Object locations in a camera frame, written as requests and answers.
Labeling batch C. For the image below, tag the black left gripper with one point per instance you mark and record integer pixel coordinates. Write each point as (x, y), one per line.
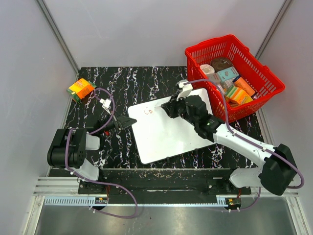
(124, 122)

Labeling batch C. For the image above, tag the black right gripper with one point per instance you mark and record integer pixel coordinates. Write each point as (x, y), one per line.
(170, 106)

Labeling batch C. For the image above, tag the white whiteboard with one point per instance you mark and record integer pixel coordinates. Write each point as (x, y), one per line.
(158, 136)

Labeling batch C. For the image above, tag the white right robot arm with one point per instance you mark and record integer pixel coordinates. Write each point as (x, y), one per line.
(275, 166)

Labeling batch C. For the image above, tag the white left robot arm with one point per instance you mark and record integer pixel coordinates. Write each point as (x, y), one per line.
(70, 153)

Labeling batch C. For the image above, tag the white toilet paper roll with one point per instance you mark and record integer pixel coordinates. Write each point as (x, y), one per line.
(207, 69)

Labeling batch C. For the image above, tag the orange green snack box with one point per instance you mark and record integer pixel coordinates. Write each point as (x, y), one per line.
(80, 89)

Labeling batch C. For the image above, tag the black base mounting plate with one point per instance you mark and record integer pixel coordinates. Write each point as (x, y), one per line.
(210, 181)

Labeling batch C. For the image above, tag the brown round lid jar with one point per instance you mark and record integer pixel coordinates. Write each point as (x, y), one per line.
(221, 63)

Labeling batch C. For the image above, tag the teal cardboard box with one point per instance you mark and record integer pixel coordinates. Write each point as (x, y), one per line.
(227, 74)

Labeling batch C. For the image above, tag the yellow green sponge pack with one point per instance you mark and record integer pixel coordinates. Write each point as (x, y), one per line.
(237, 96)

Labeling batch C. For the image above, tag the orange blue box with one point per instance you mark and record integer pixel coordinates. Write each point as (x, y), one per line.
(241, 83)

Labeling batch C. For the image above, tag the red plastic shopping basket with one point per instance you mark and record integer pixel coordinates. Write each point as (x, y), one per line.
(258, 76)

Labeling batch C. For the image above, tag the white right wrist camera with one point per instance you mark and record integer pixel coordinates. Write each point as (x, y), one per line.
(185, 88)

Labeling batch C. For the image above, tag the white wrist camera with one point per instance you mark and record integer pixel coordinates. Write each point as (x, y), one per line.
(106, 105)
(185, 88)

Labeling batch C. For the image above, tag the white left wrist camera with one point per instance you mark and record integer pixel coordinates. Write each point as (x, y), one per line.
(106, 105)

